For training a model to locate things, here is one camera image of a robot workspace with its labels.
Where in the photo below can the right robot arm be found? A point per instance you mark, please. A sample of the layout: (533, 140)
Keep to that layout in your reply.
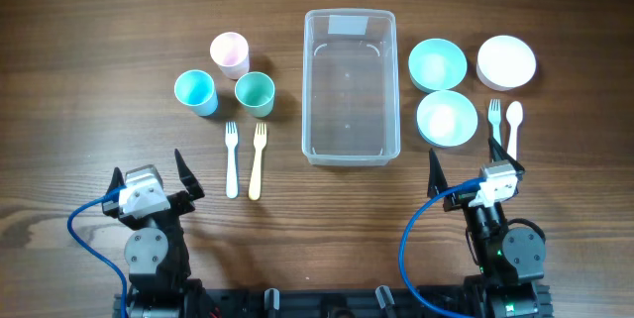
(509, 253)

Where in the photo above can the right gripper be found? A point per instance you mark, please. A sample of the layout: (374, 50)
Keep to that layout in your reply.
(457, 200)

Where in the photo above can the blue plastic fork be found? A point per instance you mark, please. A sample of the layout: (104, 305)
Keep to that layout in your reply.
(231, 142)

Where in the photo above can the pink plastic spoon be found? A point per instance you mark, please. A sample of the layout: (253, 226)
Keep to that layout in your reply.
(514, 117)

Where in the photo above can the blue plastic cup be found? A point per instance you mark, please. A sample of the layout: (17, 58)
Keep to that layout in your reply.
(196, 90)

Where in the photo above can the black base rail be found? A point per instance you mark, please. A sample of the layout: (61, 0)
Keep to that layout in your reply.
(383, 301)

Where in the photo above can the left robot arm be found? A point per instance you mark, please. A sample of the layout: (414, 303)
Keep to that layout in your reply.
(159, 271)

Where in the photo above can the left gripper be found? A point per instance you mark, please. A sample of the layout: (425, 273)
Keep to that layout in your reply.
(177, 199)

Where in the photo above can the green plastic cup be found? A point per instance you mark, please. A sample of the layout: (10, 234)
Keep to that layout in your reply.
(256, 91)

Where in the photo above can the green plastic bowl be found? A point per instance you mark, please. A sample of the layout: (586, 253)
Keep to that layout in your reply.
(437, 64)

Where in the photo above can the pink plastic cup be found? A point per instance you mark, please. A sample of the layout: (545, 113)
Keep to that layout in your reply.
(230, 51)

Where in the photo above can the clear plastic container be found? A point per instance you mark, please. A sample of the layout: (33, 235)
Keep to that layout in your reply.
(350, 94)

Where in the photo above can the blue plastic bowl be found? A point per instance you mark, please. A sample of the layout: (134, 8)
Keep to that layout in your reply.
(446, 119)

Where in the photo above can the green plastic fork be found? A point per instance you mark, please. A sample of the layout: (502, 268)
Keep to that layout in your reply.
(494, 119)

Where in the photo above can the yellow plastic fork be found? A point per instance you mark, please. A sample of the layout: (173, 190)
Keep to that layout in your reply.
(255, 187)

